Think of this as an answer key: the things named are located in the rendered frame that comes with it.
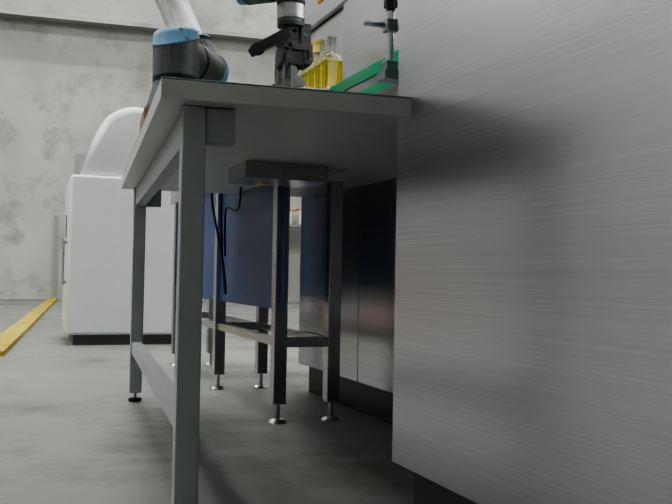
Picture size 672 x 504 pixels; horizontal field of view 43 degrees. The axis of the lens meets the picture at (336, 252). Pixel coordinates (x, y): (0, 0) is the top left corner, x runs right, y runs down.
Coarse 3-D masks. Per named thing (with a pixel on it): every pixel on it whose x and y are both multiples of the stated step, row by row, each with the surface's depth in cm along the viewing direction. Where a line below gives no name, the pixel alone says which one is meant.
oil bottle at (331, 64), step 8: (328, 56) 247; (336, 56) 248; (320, 64) 251; (328, 64) 247; (336, 64) 248; (320, 72) 250; (328, 72) 247; (336, 72) 248; (320, 80) 250; (328, 80) 247; (336, 80) 248
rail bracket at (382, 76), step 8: (384, 0) 176; (392, 0) 174; (384, 8) 176; (392, 8) 175; (392, 16) 175; (368, 24) 173; (376, 24) 174; (384, 24) 175; (392, 24) 174; (384, 32) 176; (392, 32) 175; (392, 40) 175; (392, 48) 175; (392, 56) 175; (384, 64) 175; (392, 64) 174; (384, 72) 173; (392, 72) 173; (384, 80) 175; (392, 80) 175
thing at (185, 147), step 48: (192, 144) 141; (144, 192) 238; (192, 192) 141; (144, 240) 282; (192, 240) 141; (192, 288) 141; (192, 336) 141; (192, 384) 140; (192, 432) 140; (192, 480) 140
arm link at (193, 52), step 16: (160, 32) 212; (176, 32) 211; (192, 32) 214; (160, 48) 211; (176, 48) 211; (192, 48) 213; (160, 64) 211; (176, 64) 210; (192, 64) 213; (208, 64) 221
